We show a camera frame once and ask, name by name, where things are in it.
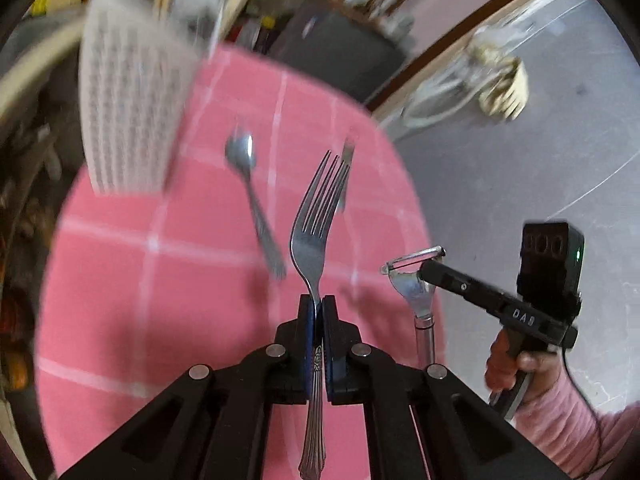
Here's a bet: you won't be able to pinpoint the metal vegetable peeler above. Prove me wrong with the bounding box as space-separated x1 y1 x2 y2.
380 246 446 368

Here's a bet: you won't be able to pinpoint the silver fork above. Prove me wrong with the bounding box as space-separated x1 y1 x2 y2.
290 152 347 479

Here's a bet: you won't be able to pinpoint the large silver spoon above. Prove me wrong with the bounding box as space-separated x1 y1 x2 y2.
224 131 286 280

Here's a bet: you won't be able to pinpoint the pink sleeve forearm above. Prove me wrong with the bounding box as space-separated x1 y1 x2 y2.
515 373 639 479

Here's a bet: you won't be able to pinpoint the right hand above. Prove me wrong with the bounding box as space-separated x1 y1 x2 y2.
484 328 562 403

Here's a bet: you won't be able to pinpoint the yellow rubber gloves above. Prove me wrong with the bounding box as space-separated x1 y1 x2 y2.
472 44 529 120

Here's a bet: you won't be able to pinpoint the pink checked tablecloth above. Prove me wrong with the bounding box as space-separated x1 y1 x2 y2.
36 48 430 471

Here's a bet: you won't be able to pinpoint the dark grey cabinet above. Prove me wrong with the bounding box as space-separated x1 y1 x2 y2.
267 0 407 103

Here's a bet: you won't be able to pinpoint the white perforated utensil basket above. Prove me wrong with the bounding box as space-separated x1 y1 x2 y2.
78 0 201 195

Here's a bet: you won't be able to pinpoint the white hose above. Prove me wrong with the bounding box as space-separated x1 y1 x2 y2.
399 66 507 130

